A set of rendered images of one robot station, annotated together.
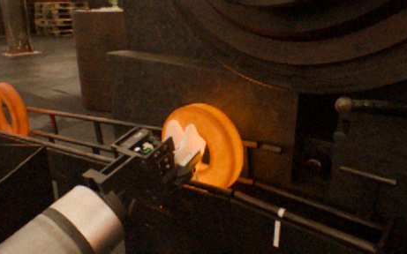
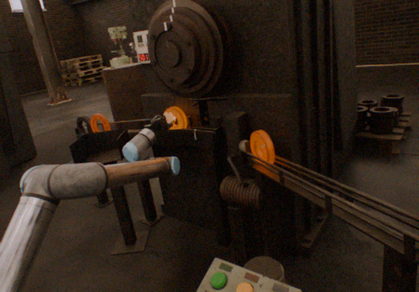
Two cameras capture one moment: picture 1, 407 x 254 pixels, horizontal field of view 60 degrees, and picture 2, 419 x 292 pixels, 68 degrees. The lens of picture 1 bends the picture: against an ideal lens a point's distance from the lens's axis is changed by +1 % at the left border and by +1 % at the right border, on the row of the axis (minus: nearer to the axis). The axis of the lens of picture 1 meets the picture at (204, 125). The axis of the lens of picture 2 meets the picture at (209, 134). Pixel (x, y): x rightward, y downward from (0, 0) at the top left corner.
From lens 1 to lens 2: 119 cm
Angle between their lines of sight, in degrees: 2
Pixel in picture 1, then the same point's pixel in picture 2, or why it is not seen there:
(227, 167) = (182, 123)
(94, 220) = (149, 133)
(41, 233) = (139, 136)
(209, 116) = (175, 109)
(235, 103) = (183, 105)
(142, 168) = (158, 123)
